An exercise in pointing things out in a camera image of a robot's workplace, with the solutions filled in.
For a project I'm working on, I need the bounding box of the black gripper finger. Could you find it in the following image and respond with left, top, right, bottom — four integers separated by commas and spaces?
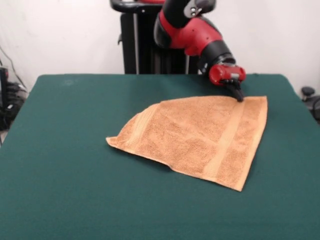
232, 79, 245, 101
222, 79, 243, 103

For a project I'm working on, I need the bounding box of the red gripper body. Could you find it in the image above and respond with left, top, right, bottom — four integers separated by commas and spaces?
209, 63, 247, 86

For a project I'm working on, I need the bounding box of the orange terry towel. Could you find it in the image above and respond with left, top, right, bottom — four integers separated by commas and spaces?
105, 94, 269, 194

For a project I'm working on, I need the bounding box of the dark green table cloth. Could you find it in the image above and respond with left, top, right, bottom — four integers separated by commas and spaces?
0, 73, 320, 240

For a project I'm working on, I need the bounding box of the black electronics box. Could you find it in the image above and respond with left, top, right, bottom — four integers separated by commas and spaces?
0, 66, 10, 108

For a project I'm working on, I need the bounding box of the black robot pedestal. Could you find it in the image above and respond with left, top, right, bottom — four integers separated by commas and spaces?
109, 0, 201, 75

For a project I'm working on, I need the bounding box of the black cable bundle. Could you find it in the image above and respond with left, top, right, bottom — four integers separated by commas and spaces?
0, 81, 30, 131

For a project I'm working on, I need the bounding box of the grey wall cable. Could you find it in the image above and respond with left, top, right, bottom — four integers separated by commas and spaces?
0, 45, 27, 89

